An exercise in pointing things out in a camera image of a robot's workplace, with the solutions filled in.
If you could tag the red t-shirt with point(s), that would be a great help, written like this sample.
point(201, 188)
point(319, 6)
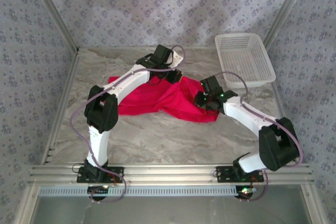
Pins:
point(157, 100)

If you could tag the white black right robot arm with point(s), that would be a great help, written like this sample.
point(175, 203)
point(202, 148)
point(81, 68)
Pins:
point(244, 113)

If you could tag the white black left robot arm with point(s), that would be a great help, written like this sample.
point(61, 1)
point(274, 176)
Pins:
point(97, 142)

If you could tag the white perforated plastic basket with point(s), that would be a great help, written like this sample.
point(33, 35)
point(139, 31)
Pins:
point(244, 58)

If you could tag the black controller board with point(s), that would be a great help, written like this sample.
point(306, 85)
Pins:
point(245, 192)
point(97, 190)

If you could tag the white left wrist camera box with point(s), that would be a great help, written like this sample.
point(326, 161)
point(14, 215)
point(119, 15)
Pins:
point(176, 60)

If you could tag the aluminium table side rail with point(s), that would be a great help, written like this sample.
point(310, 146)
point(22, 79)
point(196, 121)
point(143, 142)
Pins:
point(64, 98)
point(278, 100)

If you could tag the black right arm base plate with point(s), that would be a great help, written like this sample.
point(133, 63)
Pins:
point(223, 174)

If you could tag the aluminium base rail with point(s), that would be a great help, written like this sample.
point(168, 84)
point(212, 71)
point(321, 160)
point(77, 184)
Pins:
point(168, 174)

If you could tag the aluminium upright frame post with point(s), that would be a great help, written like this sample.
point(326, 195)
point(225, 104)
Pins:
point(54, 11)
point(286, 11)

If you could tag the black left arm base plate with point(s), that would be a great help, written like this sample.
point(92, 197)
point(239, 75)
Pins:
point(118, 172)

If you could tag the aluminium frame leg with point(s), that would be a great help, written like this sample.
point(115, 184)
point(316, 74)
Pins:
point(313, 205)
point(25, 205)

